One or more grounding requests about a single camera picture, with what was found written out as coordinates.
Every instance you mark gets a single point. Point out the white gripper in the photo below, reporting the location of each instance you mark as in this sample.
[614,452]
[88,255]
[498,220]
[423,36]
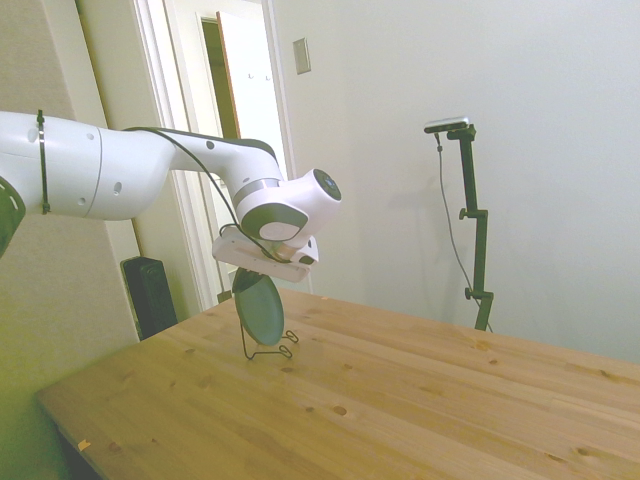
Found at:
[250,260]

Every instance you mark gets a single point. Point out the dark green round plate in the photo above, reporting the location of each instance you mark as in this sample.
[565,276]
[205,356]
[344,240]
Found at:
[262,315]

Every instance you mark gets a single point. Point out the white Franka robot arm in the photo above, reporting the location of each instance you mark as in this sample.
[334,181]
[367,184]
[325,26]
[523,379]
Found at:
[125,170]

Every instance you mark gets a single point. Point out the black speaker box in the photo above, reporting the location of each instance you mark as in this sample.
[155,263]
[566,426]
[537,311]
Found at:
[150,300]

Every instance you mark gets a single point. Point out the white door with wooden edge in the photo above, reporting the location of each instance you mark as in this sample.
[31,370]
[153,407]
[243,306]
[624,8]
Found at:
[250,75]

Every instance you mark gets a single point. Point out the black zip tie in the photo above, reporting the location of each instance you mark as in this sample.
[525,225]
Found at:
[42,160]

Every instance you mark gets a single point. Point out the white door frame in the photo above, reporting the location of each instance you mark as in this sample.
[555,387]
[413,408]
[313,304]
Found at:
[175,75]

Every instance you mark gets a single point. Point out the camera on black stand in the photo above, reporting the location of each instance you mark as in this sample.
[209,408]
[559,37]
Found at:
[440,165]

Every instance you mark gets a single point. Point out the grey wall switch plate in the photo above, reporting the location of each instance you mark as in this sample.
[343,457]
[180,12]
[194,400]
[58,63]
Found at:
[302,56]

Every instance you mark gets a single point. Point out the black camera stand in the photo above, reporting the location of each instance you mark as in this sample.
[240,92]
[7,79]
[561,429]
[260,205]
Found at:
[481,250]

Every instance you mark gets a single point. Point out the grey exterior camera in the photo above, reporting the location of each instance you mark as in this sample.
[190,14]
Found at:
[447,124]

